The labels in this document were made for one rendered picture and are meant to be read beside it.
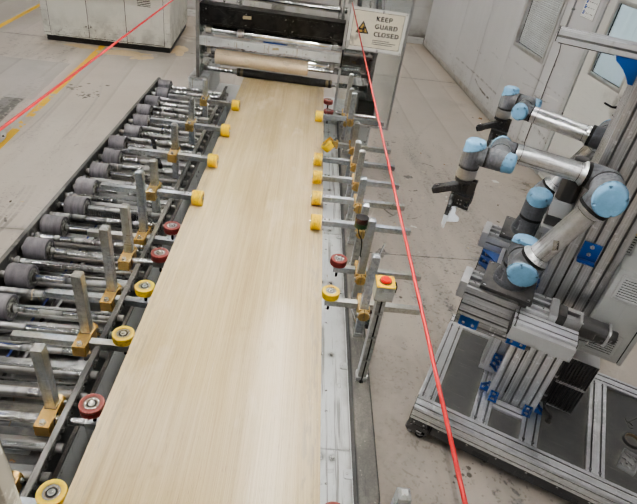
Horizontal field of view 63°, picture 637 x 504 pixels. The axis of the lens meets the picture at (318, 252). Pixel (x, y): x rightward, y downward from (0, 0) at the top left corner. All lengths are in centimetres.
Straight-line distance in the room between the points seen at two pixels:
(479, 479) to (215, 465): 165
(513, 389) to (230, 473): 175
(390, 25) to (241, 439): 363
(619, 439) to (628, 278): 108
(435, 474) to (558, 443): 64
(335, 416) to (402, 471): 78
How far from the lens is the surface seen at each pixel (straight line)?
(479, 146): 199
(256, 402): 184
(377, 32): 462
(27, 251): 272
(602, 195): 204
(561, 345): 238
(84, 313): 210
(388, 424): 303
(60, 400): 202
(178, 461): 172
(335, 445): 212
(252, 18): 466
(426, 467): 294
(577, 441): 313
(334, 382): 231
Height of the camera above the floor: 235
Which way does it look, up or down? 35 degrees down
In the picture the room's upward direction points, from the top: 9 degrees clockwise
